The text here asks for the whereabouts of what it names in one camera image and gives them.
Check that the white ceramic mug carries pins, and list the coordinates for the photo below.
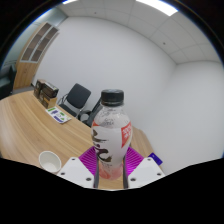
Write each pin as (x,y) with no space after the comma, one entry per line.
(50,162)

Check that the square ceiling light panel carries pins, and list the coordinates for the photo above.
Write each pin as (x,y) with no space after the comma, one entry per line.
(158,6)

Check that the black office chair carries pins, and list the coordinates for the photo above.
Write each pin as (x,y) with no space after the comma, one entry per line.
(77,96)

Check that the large dark brown box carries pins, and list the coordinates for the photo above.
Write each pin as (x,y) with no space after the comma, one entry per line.
(50,90)

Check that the clear pink drink bottle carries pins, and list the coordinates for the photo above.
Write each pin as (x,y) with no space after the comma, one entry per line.
(111,136)

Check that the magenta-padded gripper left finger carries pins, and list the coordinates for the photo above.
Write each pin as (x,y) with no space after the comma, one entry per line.
(76,168)

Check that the black leather sofa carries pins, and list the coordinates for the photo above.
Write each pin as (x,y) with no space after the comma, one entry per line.
(6,83)

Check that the small dark brown box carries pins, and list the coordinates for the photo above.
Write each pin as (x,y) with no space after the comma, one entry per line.
(38,88)

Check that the long ceiling light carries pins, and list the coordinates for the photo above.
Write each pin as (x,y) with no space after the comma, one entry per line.
(69,1)

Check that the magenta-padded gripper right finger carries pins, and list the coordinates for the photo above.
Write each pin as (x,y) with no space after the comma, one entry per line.
(145,170)

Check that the green and white leaflet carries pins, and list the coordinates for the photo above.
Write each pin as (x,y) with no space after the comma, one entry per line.
(58,115)

